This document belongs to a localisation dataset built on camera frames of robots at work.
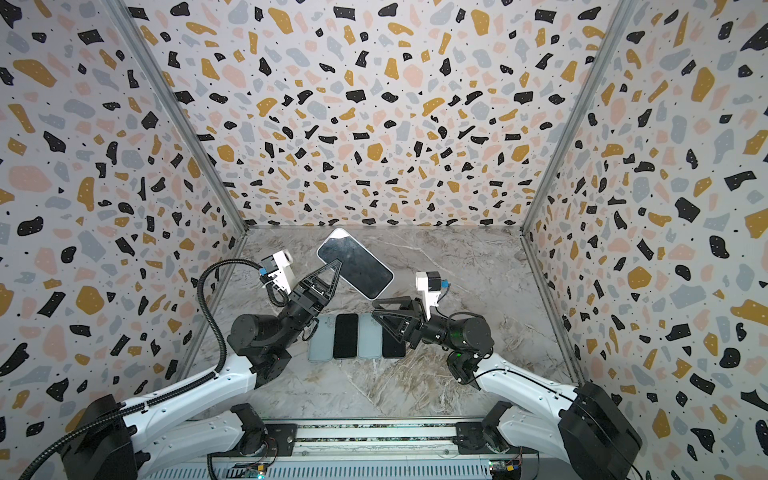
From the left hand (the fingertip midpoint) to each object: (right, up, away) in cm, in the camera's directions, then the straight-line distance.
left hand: (336, 264), depth 54 cm
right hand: (+6, -10, +2) cm, 12 cm away
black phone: (+8, -26, +35) cm, 45 cm away
